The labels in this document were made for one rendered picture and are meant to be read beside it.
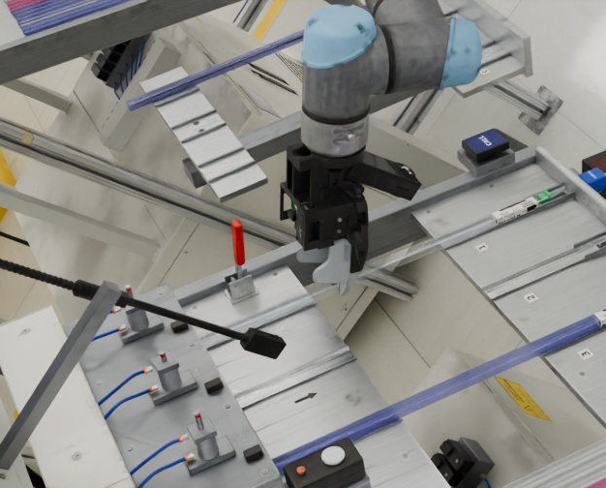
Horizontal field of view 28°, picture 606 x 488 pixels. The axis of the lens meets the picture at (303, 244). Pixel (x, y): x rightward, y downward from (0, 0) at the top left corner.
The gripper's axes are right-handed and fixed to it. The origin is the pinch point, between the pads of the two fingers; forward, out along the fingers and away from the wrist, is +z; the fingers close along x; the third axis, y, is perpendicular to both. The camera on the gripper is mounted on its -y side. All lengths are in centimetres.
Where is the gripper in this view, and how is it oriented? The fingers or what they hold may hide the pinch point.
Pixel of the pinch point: (344, 279)
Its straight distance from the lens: 148.8
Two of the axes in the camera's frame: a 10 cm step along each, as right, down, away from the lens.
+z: -0.2, 8.1, 5.8
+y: -9.1, 2.3, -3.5
